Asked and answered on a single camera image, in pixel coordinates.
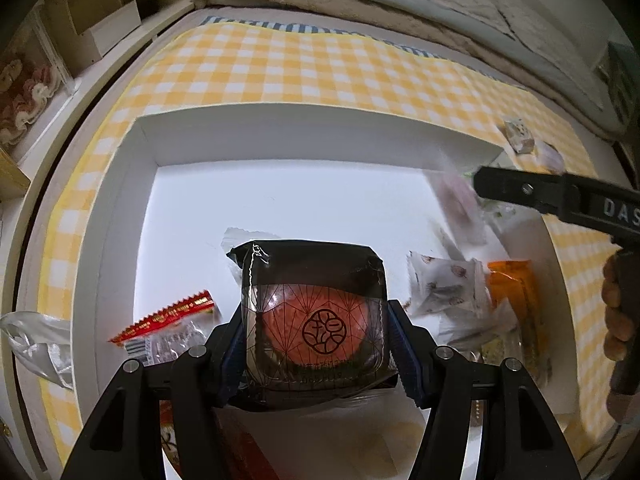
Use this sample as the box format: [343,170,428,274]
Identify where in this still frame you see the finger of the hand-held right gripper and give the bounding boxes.
[472,165,568,213]

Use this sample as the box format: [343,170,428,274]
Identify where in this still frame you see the clear green snack packet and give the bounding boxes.
[467,170,521,221]

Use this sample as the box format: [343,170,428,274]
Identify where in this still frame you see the person's right hand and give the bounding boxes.
[601,254,627,362]

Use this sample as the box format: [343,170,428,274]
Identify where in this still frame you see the clear purple snack packet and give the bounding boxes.
[432,167,488,248]
[535,141,566,173]

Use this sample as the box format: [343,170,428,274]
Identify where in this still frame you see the beige blanket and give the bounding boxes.
[189,0,623,143]

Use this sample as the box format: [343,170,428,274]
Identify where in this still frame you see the beige textured pillow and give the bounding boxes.
[280,0,523,43]

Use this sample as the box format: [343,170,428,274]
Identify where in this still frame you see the white packet with brown print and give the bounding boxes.
[406,251,493,318]

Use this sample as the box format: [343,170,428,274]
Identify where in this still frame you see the small white snack packet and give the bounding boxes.
[502,117,536,155]

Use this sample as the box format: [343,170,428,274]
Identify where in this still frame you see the red snack packet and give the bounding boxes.
[109,289,223,368]

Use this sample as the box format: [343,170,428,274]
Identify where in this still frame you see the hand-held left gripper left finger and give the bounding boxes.
[60,307,248,480]

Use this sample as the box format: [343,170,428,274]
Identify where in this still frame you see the yellow checked cloth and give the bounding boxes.
[35,15,621,471]

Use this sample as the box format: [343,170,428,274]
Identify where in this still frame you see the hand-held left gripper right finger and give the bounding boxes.
[387,300,583,480]

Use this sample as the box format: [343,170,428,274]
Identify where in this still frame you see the white storage box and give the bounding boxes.
[90,0,143,58]

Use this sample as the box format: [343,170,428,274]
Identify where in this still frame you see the white cardboard box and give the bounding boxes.
[75,114,608,480]

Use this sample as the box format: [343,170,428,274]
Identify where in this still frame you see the teal box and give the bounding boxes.
[607,42,636,126]

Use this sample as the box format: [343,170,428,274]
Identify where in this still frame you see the wooden bedside shelf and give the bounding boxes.
[0,0,198,206]

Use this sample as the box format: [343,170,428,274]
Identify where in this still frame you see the white plastic bag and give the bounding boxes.
[0,310,76,391]

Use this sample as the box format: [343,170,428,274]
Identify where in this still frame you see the orange snack packet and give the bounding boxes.
[485,259,553,381]

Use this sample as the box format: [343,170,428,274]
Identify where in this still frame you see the black red pastry packet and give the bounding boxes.
[225,239,401,413]

